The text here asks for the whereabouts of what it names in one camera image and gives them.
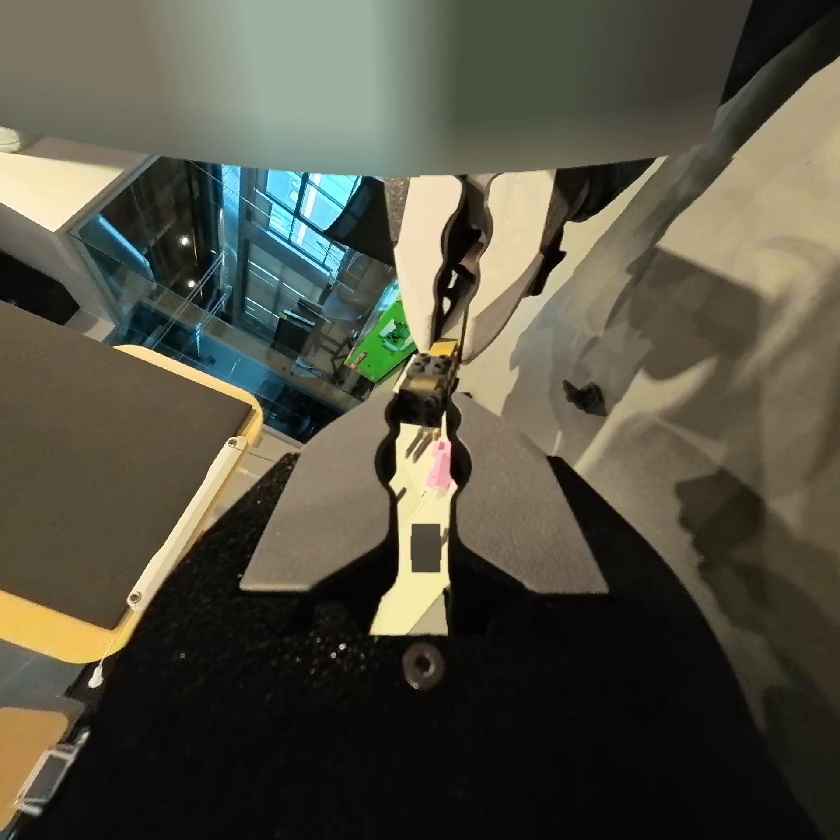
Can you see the yellow-rimmed dark table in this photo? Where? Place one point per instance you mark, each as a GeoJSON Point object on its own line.
{"type": "Point", "coordinates": [98, 459]}

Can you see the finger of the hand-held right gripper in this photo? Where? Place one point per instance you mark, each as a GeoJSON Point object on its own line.
{"type": "Point", "coordinates": [518, 216]}
{"type": "Point", "coordinates": [420, 249]}

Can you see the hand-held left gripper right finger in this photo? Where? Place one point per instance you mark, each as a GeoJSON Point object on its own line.
{"type": "Point", "coordinates": [531, 525]}

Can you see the small pink brick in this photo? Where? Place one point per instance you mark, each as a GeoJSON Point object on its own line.
{"type": "Point", "coordinates": [439, 469]}

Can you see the dark grey and yellow brick assembly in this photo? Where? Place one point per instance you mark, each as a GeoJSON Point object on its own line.
{"type": "Point", "coordinates": [426, 387]}

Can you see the green box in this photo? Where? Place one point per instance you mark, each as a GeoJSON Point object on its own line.
{"type": "Point", "coordinates": [384, 341]}

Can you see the metal clip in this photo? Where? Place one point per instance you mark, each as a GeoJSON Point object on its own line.
{"type": "Point", "coordinates": [52, 774]}

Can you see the small black brick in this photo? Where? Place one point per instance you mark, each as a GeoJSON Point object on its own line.
{"type": "Point", "coordinates": [584, 397]}

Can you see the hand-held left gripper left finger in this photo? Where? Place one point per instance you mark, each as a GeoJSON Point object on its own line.
{"type": "Point", "coordinates": [321, 525]}

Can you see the glass railing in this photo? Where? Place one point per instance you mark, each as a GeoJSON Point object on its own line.
{"type": "Point", "coordinates": [197, 262]}

